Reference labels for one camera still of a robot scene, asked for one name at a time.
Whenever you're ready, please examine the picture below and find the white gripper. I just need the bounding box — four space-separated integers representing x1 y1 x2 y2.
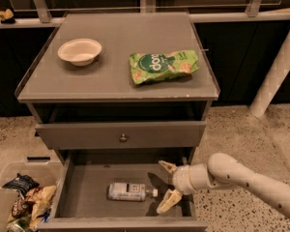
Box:
157 160 213 214

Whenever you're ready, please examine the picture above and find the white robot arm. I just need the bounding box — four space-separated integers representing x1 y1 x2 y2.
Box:
166 21 290 219

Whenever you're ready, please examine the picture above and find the grey top drawer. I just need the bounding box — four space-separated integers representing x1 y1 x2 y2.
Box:
36 121 206 150

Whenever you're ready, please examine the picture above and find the round metal drawer knob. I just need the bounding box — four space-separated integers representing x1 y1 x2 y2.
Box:
119 133 129 143

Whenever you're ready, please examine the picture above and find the grey drawer cabinet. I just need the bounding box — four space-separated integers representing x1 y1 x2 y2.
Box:
14 11 221 232

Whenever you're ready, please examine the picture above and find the open grey middle drawer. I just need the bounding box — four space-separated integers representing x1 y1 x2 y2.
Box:
39 158 207 232

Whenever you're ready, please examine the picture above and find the clear plastic bin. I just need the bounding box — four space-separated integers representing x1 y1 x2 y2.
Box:
0 162 63 232

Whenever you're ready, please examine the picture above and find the tan snack bag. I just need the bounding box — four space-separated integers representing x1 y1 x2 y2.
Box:
26 186 56 229

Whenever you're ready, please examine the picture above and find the dark blue chip bag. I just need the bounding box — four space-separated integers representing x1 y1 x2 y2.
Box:
2 173 40 196

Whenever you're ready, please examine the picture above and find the brown snack bag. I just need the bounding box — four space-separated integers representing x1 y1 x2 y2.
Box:
8 198 33 221

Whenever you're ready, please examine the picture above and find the white paper bowl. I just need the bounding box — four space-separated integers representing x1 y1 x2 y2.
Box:
57 39 102 67

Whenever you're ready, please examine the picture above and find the green snack bag in bin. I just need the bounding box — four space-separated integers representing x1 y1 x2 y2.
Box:
6 216 32 232

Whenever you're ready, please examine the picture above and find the yellow object on ledge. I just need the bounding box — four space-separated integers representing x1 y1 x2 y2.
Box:
0 9 15 24

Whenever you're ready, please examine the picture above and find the metal railing frame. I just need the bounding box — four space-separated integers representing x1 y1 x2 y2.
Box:
0 0 290 28

